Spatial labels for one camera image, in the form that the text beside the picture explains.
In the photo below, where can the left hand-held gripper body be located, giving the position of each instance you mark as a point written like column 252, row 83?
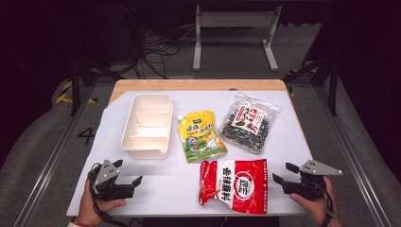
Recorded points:
column 108, row 190

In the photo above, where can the red and white snack bag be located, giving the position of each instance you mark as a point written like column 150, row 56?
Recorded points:
column 235, row 186

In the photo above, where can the black metal stand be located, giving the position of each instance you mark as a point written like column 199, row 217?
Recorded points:
column 332, row 88
column 75, row 85

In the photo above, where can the person's left hand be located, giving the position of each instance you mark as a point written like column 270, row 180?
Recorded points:
column 90, row 208

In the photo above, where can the person's right hand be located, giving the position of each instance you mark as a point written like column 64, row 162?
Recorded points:
column 317, row 206

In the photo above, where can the white metal desk frame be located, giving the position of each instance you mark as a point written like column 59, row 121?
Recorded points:
column 197, row 41

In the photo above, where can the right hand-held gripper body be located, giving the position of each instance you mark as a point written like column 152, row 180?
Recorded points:
column 307, row 186

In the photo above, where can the yellow green spout pouch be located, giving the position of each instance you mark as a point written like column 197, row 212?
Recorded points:
column 201, row 138

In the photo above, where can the yellow black hazard tape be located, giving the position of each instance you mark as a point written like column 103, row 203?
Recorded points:
column 64, row 94

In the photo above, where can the clear bag of dried seaweed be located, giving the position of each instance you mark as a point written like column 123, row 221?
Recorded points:
column 249, row 124

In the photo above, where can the white divided plastic container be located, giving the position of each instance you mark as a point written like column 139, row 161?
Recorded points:
column 147, row 126

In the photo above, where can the aluminium floor rail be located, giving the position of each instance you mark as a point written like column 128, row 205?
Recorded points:
column 47, row 167
column 353, row 164

